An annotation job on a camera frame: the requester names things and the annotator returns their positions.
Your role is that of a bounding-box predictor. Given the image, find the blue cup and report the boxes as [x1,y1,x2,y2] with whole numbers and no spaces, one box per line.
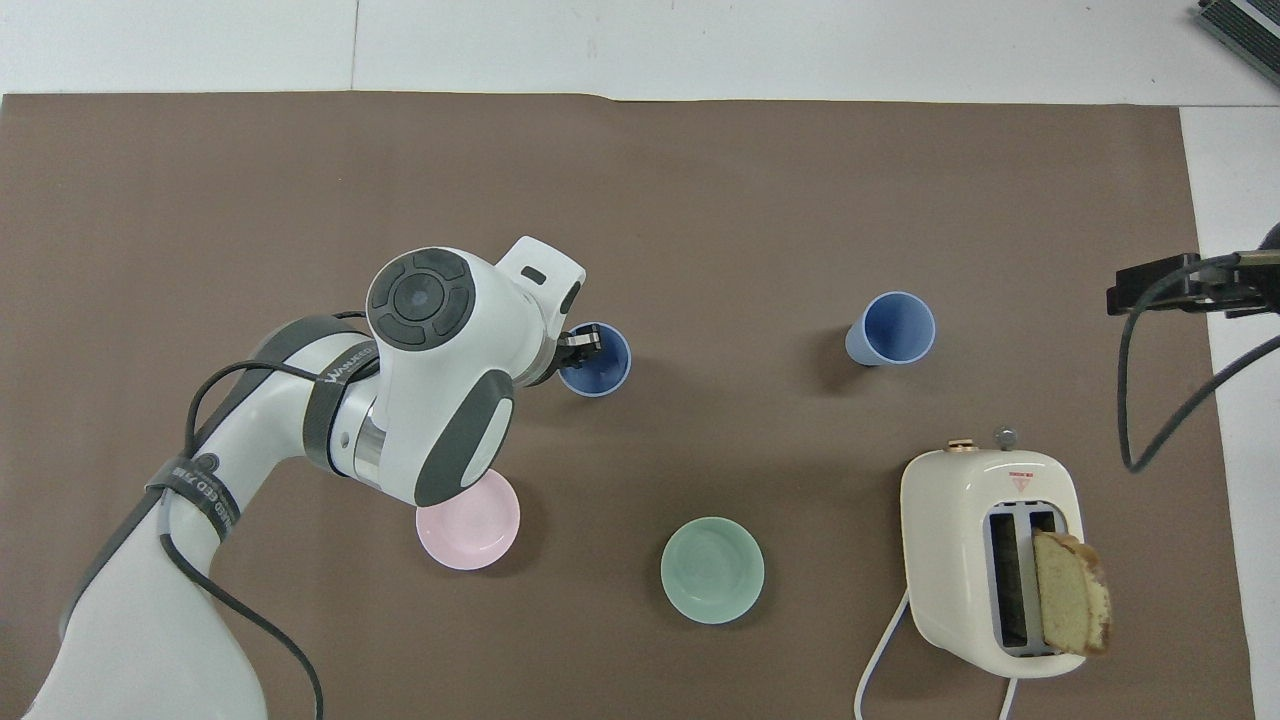
[556,321,633,399]
[845,291,937,368]

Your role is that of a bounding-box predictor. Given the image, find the pink bowl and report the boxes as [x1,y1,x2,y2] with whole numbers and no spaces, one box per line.
[416,468,522,572]

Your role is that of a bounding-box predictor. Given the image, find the green bowl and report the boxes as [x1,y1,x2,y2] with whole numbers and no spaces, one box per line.
[660,516,766,626]

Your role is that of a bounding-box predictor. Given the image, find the cream toaster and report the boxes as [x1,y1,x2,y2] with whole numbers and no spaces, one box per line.
[899,437,1087,680]

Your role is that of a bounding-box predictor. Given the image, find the bread slice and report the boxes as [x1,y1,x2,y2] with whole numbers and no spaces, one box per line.
[1031,529,1114,659]

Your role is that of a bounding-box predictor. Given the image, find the black cable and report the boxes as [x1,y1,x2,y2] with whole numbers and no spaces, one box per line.
[160,310,373,720]
[1116,254,1280,474]

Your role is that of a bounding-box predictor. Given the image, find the white power cord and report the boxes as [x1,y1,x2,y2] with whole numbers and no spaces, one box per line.
[854,588,1022,720]

